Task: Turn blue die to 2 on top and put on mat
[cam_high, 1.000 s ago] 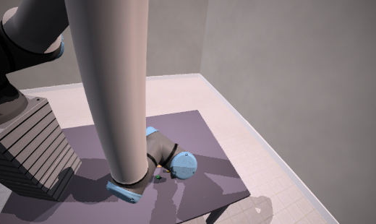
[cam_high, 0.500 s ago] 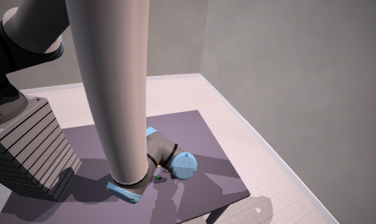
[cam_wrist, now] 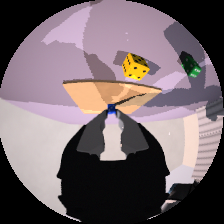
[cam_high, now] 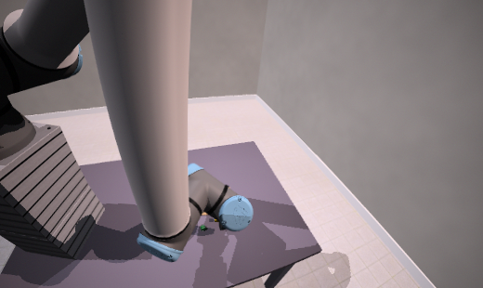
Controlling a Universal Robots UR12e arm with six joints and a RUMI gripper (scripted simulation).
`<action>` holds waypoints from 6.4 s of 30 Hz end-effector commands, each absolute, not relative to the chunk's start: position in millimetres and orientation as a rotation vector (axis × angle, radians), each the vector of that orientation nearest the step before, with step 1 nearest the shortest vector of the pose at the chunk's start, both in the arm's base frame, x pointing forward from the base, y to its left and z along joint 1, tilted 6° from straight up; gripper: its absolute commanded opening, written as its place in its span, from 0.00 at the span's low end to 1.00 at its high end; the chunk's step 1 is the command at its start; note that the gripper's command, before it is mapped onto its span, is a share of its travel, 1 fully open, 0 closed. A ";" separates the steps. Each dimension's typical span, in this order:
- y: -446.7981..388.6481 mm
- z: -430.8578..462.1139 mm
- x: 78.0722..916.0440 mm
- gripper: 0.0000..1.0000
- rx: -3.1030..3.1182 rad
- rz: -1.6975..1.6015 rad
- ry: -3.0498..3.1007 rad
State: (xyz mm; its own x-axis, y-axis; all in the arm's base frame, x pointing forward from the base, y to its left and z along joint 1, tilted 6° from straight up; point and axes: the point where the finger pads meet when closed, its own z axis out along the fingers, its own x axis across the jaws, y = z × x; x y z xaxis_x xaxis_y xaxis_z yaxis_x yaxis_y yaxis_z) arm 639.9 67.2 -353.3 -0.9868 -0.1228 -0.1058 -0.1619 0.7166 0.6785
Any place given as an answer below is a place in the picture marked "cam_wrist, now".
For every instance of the blue die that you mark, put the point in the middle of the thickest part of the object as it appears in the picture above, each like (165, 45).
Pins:
(111, 108)

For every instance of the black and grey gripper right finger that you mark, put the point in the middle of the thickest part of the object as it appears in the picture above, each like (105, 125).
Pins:
(135, 138)

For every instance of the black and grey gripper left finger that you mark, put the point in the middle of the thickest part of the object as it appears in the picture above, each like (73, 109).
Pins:
(88, 140)

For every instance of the green die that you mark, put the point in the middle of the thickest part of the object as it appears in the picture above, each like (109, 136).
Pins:
(191, 67)

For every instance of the peach square mat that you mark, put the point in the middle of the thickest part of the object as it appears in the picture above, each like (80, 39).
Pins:
(92, 96)

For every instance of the yellow die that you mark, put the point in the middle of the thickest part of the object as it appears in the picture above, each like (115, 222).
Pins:
(135, 67)

